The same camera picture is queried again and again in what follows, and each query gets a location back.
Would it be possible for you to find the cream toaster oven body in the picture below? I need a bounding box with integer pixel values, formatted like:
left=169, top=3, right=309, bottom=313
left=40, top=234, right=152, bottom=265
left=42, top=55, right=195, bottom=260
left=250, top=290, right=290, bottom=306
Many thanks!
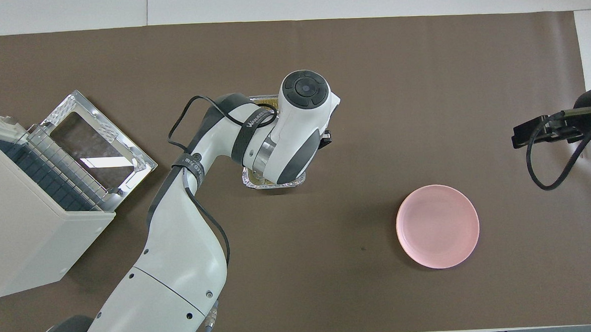
left=0, top=99, right=120, bottom=298

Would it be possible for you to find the brown table mat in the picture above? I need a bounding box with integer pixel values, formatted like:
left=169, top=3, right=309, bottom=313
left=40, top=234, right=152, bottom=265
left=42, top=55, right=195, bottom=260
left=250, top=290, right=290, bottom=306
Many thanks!
left=0, top=6, right=591, bottom=332

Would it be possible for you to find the pink round plate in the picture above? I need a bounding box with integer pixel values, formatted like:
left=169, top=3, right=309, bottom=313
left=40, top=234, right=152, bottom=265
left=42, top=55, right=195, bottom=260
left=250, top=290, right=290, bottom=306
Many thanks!
left=394, top=183, right=482, bottom=271

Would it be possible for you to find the wire oven rack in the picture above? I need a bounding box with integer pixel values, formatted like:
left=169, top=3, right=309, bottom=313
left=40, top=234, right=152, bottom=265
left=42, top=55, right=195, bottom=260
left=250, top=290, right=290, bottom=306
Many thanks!
left=12, top=121, right=124, bottom=216

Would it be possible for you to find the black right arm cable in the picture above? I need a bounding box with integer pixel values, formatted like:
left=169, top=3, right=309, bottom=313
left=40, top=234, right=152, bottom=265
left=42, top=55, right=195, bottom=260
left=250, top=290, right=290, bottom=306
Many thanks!
left=524, top=108, right=591, bottom=191

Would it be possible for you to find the aluminium foil tray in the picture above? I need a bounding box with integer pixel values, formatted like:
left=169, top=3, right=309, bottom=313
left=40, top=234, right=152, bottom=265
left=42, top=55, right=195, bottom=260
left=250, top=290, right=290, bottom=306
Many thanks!
left=238, top=92, right=307, bottom=190

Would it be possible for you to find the glass oven door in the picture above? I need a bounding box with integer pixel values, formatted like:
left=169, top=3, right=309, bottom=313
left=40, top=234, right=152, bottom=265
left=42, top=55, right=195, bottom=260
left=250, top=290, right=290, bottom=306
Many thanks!
left=38, top=86, right=160, bottom=215

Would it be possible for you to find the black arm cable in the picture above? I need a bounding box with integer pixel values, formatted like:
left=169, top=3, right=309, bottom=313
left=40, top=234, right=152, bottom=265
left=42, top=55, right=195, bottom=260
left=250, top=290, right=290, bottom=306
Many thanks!
left=524, top=108, right=591, bottom=191
left=165, top=92, right=284, bottom=269

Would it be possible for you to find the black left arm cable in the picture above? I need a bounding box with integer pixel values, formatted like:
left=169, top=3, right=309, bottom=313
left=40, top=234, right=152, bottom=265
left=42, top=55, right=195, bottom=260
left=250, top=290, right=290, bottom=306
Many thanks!
left=165, top=92, right=284, bottom=269

